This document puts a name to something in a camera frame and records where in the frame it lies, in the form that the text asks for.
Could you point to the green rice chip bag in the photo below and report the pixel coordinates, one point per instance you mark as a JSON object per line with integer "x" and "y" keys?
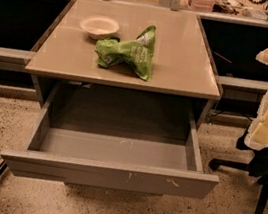
{"x": 137, "y": 54}

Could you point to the grey cabinet with counter top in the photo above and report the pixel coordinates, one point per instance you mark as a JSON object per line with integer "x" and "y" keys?
{"x": 180, "y": 68}

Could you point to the grey bottom drawer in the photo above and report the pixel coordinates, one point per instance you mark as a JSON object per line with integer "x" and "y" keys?
{"x": 115, "y": 138}

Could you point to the black office chair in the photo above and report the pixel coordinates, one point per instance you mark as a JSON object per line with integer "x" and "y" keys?
{"x": 259, "y": 176}

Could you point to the white paper bowl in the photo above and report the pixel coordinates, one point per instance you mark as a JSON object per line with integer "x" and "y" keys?
{"x": 99, "y": 27}

